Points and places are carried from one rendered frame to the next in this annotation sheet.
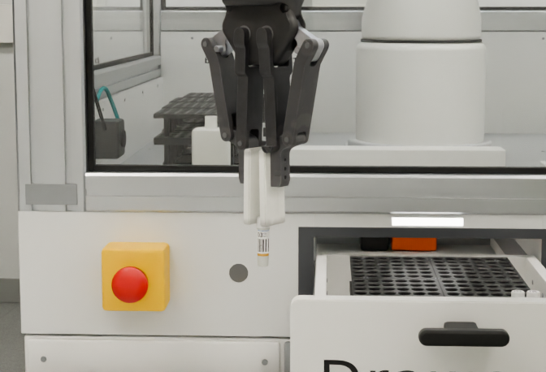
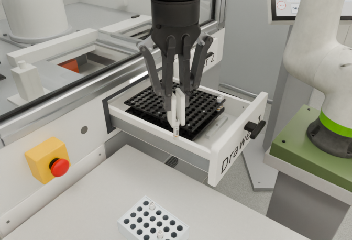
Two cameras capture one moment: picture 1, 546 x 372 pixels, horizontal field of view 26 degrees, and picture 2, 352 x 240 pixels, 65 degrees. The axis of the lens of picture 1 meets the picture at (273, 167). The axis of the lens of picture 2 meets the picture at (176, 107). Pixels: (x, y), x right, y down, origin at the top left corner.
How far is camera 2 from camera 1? 0.93 m
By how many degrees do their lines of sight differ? 59
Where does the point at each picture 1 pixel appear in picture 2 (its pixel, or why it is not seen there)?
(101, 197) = (12, 135)
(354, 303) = (230, 138)
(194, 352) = (74, 169)
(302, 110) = (200, 70)
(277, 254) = (96, 114)
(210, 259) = (72, 131)
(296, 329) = (218, 159)
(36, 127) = not seen: outside the picture
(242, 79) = (169, 64)
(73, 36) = not seen: outside the picture
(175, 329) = not seen: hidden behind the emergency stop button
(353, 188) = (117, 75)
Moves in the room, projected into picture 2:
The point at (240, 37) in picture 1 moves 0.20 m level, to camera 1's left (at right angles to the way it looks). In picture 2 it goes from (173, 43) to (70, 99)
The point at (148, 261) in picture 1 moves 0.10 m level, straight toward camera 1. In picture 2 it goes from (59, 151) to (96, 166)
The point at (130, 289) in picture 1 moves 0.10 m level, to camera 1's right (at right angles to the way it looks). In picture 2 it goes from (64, 170) to (99, 144)
